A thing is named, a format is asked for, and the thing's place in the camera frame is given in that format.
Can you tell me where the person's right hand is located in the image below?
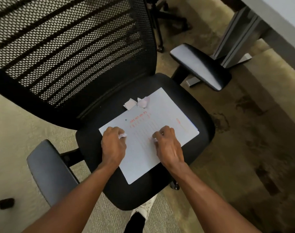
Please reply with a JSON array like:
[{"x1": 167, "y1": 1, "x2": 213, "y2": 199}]
[{"x1": 152, "y1": 126, "x2": 185, "y2": 169}]

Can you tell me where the person's left hand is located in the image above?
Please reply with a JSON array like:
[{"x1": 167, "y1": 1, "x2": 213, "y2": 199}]
[{"x1": 101, "y1": 127, "x2": 127, "y2": 169}]

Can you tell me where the person's left forearm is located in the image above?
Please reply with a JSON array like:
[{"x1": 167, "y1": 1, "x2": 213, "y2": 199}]
[{"x1": 21, "y1": 163, "x2": 120, "y2": 233}]

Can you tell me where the person's right forearm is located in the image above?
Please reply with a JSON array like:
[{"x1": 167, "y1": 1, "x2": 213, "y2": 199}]
[{"x1": 166, "y1": 162, "x2": 262, "y2": 233}]

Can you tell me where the white lined paper sheet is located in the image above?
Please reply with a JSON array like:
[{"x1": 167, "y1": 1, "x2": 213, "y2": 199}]
[{"x1": 99, "y1": 87, "x2": 200, "y2": 185}]

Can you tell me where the folded white paper piece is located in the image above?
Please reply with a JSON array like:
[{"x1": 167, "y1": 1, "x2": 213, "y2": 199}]
[{"x1": 123, "y1": 98, "x2": 138, "y2": 111}]

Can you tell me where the crumpled white paper piece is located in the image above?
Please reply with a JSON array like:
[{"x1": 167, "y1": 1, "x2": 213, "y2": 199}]
[{"x1": 137, "y1": 96, "x2": 150, "y2": 109}]

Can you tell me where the person's white shoe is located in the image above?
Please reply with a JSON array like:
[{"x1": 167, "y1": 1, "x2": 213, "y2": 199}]
[{"x1": 130, "y1": 194, "x2": 158, "y2": 220}]

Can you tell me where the black padded chair armrest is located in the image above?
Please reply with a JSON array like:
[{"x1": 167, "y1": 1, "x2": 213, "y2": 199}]
[
  {"x1": 170, "y1": 43, "x2": 232, "y2": 92},
  {"x1": 27, "y1": 139, "x2": 80, "y2": 207}
]

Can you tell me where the person's black trouser leg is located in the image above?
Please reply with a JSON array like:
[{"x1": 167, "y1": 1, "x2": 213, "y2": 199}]
[{"x1": 124, "y1": 212, "x2": 146, "y2": 233}]

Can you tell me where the black mesh office chair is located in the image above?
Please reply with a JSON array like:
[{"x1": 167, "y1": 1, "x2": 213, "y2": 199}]
[{"x1": 0, "y1": 0, "x2": 232, "y2": 211}]

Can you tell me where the black swivel chair base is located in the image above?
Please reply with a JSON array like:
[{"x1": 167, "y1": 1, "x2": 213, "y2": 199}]
[{"x1": 146, "y1": 0, "x2": 189, "y2": 53}]

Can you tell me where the black chair base leg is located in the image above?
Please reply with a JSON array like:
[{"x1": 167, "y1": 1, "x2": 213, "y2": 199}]
[{"x1": 0, "y1": 198, "x2": 15, "y2": 212}]

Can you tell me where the white desk with grey legs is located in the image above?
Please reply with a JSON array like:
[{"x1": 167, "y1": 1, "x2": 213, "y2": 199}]
[{"x1": 186, "y1": 0, "x2": 295, "y2": 88}]

